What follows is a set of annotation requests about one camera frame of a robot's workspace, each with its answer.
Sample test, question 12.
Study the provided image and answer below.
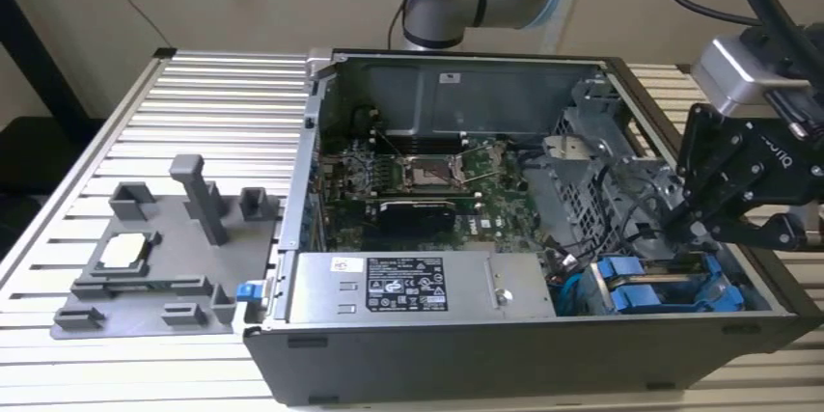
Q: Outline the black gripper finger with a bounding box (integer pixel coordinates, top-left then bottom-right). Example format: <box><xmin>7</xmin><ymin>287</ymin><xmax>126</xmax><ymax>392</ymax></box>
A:
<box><xmin>665</xmin><ymin>103</ymin><xmax>754</xmax><ymax>235</ymax></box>
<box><xmin>691</xmin><ymin>210</ymin><xmax>811</xmax><ymax>255</ymax></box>

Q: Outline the black disk wire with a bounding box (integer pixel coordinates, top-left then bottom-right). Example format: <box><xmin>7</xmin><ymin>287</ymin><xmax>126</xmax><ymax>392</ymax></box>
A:
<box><xmin>595</xmin><ymin>160</ymin><xmax>619</xmax><ymax>249</ymax></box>
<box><xmin>621</xmin><ymin>189</ymin><xmax>685</xmax><ymax>244</ymax></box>

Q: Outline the black RAM slot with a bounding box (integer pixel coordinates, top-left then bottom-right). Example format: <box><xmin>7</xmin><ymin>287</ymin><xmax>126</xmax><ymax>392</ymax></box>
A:
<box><xmin>377</xmin><ymin>134</ymin><xmax>469</xmax><ymax>155</ymax></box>

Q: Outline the silver metal drive cage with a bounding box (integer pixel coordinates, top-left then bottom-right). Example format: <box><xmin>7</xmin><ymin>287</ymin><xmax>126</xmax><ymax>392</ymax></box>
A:
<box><xmin>527</xmin><ymin>78</ymin><xmax>689</xmax><ymax>259</ymax></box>

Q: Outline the metal socket cover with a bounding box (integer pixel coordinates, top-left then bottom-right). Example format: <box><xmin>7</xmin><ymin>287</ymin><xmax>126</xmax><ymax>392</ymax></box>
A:
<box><xmin>454</xmin><ymin>138</ymin><xmax>517</xmax><ymax>186</ymax></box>

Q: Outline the green motherboard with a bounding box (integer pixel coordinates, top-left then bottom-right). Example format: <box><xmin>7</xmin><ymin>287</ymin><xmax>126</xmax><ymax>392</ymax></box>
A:
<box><xmin>319</xmin><ymin>134</ymin><xmax>555</xmax><ymax>254</ymax></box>

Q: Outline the grey metal inner panel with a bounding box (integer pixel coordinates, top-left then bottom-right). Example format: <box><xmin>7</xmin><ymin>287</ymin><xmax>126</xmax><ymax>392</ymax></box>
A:
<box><xmin>366</xmin><ymin>63</ymin><xmax>605</xmax><ymax>138</ymax></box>

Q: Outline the CPU socket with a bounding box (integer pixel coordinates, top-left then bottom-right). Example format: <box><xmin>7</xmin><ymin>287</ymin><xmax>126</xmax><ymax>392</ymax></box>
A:
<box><xmin>402</xmin><ymin>155</ymin><xmax>463</xmax><ymax>189</ymax></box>

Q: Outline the black graphics card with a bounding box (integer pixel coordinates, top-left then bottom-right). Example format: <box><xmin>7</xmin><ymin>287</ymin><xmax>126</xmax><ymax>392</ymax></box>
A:
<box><xmin>363</xmin><ymin>197</ymin><xmax>482</xmax><ymax>249</ymax></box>

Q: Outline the thin metal locking lever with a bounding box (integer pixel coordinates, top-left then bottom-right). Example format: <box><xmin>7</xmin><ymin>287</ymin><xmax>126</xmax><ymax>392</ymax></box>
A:
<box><xmin>373</xmin><ymin>126</ymin><xmax>409</xmax><ymax>161</ymax></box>

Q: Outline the black power supply label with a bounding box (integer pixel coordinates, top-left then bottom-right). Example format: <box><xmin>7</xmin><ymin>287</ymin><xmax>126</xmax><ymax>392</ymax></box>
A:
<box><xmin>365</xmin><ymin>257</ymin><xmax>447</xmax><ymax>313</ymax></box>

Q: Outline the black PC case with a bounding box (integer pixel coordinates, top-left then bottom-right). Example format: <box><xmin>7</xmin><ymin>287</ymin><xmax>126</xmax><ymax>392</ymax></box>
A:
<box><xmin>242</xmin><ymin>47</ymin><xmax>824</xmax><ymax>406</ymax></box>

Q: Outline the silver power supply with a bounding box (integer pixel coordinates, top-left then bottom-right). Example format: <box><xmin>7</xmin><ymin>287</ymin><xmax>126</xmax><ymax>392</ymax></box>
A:
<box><xmin>286</xmin><ymin>251</ymin><xmax>557</xmax><ymax>325</ymax></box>

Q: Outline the blue case latch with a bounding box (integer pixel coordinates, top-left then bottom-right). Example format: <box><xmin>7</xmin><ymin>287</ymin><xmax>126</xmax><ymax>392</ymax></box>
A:
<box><xmin>235</xmin><ymin>280</ymin><xmax>267</xmax><ymax>310</ymax></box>

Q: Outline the grey parts rack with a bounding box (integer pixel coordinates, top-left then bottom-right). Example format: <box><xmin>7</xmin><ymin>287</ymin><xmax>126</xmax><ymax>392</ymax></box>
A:
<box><xmin>50</xmin><ymin>153</ymin><xmax>285</xmax><ymax>340</ymax></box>

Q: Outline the silver CPU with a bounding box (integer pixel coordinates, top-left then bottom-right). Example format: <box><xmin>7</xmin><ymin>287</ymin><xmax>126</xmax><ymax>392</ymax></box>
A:
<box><xmin>99</xmin><ymin>233</ymin><xmax>154</xmax><ymax>268</ymax></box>

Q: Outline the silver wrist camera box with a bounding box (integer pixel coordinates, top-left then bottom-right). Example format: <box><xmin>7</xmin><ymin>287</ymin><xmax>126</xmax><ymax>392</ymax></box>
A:
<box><xmin>691</xmin><ymin>34</ymin><xmax>814</xmax><ymax>117</ymax></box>

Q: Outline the red black wire bundle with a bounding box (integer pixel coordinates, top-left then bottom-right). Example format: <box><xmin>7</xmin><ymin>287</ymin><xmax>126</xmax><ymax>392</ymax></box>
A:
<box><xmin>545</xmin><ymin>247</ymin><xmax>585</xmax><ymax>284</ymax></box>

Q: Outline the blue data wire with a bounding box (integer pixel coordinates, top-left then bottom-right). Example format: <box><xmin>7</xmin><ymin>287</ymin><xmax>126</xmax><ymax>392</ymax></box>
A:
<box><xmin>557</xmin><ymin>270</ymin><xmax>586</xmax><ymax>311</ymax></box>

